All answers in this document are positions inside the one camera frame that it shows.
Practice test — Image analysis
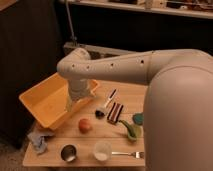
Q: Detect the grey-blue crumpled cloth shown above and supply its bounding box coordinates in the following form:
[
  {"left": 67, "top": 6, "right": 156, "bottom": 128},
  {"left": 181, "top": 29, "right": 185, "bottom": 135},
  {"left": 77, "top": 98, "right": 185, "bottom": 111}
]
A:
[{"left": 27, "top": 130, "right": 54, "bottom": 155}]

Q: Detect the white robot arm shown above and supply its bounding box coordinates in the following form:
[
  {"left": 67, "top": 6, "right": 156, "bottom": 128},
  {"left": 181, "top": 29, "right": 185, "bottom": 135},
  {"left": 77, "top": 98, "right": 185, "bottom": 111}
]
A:
[{"left": 57, "top": 48, "right": 213, "bottom": 171}]

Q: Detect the clear plastic cup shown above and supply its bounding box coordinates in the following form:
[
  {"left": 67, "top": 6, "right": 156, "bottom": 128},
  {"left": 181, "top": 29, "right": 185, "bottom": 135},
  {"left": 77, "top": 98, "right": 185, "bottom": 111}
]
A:
[{"left": 93, "top": 141, "right": 112, "bottom": 162}]

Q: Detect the striped brown white block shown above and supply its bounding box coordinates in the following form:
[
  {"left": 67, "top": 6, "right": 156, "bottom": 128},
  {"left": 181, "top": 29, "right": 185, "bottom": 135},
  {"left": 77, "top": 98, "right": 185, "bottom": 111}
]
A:
[{"left": 107, "top": 102, "right": 123, "bottom": 124}]

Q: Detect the yellow plastic bin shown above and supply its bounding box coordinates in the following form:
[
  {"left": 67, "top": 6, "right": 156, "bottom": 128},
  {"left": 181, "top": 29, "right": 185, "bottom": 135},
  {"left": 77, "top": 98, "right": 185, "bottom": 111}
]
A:
[{"left": 19, "top": 73, "right": 93, "bottom": 130}]

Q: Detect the silver metal fork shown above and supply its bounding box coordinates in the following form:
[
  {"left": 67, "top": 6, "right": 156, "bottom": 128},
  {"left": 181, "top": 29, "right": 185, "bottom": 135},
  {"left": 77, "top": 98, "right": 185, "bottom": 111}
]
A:
[{"left": 111, "top": 152, "right": 144, "bottom": 159}]

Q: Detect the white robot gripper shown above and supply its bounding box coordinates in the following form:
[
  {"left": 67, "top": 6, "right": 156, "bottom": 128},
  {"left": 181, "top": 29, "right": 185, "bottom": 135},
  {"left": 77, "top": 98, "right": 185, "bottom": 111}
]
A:
[{"left": 65, "top": 96, "right": 87, "bottom": 112}]

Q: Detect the grey metal rail fixture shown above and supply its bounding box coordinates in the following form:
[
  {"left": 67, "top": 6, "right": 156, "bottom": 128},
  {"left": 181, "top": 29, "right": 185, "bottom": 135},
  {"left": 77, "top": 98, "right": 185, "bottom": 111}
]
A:
[{"left": 63, "top": 42, "right": 131, "bottom": 59}]

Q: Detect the orange-red apple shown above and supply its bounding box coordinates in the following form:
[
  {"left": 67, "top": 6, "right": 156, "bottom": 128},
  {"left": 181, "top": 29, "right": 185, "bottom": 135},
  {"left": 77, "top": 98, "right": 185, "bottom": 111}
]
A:
[{"left": 78, "top": 118, "right": 92, "bottom": 133}]

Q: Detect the small metal cup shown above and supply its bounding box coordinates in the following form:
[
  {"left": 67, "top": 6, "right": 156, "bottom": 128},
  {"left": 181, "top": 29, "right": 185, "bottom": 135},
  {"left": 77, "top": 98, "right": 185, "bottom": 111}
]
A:
[{"left": 61, "top": 144, "right": 77, "bottom": 162}]

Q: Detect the white wall shelf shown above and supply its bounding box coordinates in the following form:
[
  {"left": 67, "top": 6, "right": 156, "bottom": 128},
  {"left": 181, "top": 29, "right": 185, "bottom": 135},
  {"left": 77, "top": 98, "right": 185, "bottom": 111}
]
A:
[{"left": 59, "top": 0, "right": 213, "bottom": 19}]

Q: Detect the grey vertical pole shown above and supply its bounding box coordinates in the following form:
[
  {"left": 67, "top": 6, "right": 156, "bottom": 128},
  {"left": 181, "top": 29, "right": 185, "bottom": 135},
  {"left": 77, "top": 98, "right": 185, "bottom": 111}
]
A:
[{"left": 65, "top": 0, "right": 77, "bottom": 46}]

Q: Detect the teal green sponge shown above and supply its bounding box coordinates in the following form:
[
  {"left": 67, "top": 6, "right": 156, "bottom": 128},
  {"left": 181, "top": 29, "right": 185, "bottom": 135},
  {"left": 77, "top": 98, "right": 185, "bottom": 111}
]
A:
[{"left": 132, "top": 113, "right": 144, "bottom": 125}]

